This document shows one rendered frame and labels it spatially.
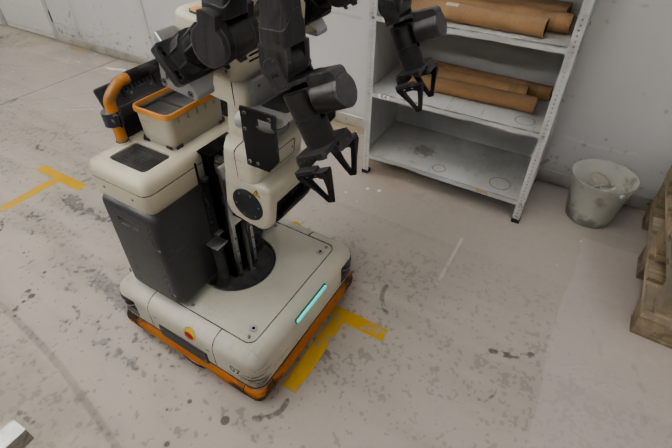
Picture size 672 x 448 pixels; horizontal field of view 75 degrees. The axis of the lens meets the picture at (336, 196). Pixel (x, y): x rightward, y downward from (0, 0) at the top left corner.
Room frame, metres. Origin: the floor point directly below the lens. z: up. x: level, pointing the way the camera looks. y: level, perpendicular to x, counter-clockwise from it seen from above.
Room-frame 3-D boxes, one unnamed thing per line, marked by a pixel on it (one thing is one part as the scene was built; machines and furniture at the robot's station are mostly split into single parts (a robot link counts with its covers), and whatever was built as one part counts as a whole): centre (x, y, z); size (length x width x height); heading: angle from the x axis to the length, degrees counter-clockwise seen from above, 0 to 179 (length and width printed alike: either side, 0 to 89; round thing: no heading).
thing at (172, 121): (1.20, 0.47, 0.87); 0.23 x 0.15 x 0.11; 149
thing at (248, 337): (1.14, 0.37, 0.16); 0.67 x 0.64 x 0.25; 59
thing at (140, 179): (1.19, 0.45, 0.59); 0.55 x 0.34 x 0.83; 149
